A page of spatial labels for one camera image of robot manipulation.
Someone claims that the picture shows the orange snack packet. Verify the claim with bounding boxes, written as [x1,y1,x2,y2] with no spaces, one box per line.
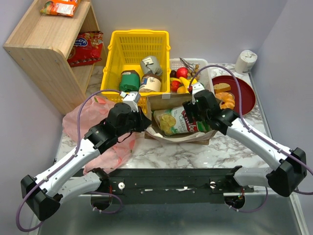
[40,0,80,17]

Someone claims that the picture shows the brown paper grocery bag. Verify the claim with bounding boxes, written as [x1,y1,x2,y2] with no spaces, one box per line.
[145,94,216,145]

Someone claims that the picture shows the bread slice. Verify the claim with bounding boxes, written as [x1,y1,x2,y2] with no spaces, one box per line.
[213,83,231,94]

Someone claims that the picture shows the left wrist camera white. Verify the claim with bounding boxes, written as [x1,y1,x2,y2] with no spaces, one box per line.
[120,92,141,112]

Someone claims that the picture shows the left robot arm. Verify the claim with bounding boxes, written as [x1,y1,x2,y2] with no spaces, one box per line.
[21,103,152,221]

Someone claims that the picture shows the pink peach plastic bag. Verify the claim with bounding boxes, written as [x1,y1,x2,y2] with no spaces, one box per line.
[62,95,135,175]

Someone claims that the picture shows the croissant pastry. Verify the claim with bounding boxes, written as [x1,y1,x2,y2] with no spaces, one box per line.
[215,92,235,110]

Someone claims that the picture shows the red round plate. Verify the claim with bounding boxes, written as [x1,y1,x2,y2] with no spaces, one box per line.
[212,75,256,115]

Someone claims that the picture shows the green wrapped package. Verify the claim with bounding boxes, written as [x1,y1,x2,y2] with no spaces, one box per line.
[119,70,140,93]

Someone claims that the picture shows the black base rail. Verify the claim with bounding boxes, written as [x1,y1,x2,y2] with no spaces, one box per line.
[92,168,254,205]

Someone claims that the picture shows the green white chips bag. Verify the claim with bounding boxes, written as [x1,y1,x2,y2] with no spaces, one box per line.
[153,106,211,136]

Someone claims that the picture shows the toilet paper roll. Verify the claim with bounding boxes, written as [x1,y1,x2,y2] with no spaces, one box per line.
[234,50,258,74]

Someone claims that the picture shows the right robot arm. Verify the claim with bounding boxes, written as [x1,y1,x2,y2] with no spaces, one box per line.
[183,90,307,197]

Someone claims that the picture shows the red snack bag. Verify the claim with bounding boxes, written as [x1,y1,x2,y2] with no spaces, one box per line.
[67,31,103,67]

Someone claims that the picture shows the red strawberry fruit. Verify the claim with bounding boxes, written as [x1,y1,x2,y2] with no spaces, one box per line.
[170,80,182,93]

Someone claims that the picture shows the brown longan bunch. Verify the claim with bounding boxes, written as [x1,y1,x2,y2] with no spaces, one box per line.
[180,58,200,79]

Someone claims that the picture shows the red apple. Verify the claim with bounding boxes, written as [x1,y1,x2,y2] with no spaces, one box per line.
[176,67,189,78]

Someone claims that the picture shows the yellow plastic basket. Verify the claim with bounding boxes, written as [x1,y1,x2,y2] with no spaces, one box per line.
[101,29,171,113]

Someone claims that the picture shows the wooden shelf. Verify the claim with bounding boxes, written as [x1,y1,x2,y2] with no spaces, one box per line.
[4,0,107,115]

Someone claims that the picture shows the white plastic fruit basket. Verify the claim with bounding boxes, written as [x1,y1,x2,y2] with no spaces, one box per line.
[170,58,214,93]

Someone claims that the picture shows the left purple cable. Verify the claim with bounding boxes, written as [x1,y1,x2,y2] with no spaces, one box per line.
[16,90,123,233]

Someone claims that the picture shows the banana bunch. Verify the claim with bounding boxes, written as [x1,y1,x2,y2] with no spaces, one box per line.
[170,77,190,94]

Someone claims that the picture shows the grey wrapped package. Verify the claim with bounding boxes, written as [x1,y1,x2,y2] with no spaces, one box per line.
[140,56,163,76]

